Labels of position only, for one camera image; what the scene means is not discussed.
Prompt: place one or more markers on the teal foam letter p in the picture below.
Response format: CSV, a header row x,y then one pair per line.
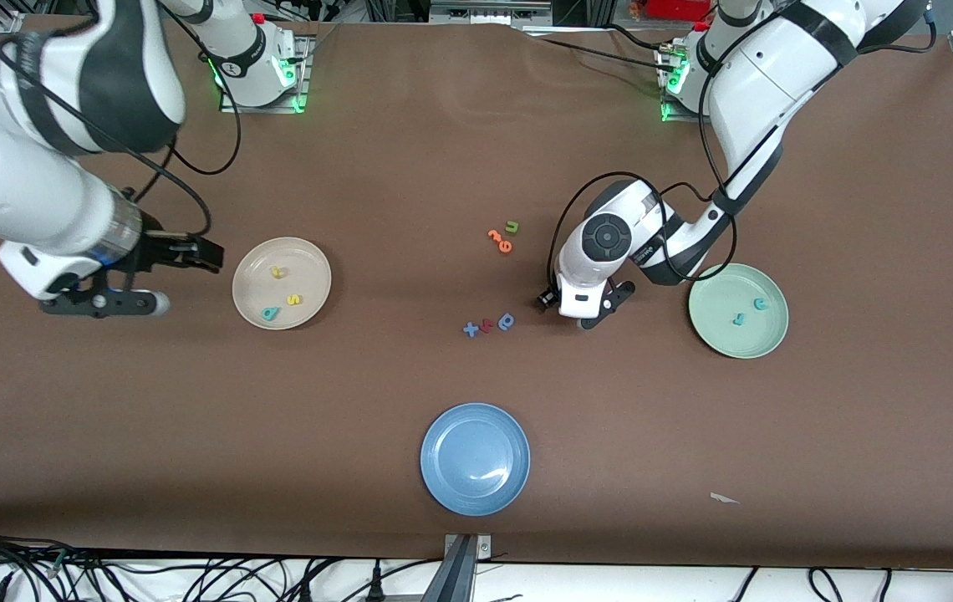
x,y
267,317

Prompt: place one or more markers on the blue plate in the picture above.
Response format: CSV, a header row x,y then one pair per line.
x,y
476,460

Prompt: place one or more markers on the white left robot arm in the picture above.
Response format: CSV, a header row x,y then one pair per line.
x,y
761,75

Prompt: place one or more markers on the grey metal box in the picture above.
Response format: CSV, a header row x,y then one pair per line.
x,y
489,12

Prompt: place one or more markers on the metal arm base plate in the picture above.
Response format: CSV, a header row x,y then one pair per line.
x,y
303,75
667,115

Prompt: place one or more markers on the brown paper table cover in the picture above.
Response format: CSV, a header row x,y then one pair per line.
x,y
109,418

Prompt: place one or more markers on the beige brown plate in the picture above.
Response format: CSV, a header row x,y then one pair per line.
x,y
309,267

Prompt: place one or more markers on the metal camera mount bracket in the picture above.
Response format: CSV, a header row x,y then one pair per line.
x,y
464,568

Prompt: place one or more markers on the blue foam letter x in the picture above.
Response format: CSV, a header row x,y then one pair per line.
x,y
471,329

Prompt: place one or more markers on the pale green plate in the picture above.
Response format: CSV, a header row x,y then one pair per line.
x,y
727,339

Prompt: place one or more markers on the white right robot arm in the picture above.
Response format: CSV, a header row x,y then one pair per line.
x,y
25,167

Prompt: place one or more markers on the red box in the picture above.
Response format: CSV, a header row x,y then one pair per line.
x,y
677,8

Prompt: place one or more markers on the blue foam letter a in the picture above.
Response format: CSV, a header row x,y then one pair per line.
x,y
502,326

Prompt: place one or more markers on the small white paper scrap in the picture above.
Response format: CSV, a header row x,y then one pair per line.
x,y
721,498

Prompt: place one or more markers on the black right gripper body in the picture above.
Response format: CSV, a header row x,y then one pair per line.
x,y
156,249

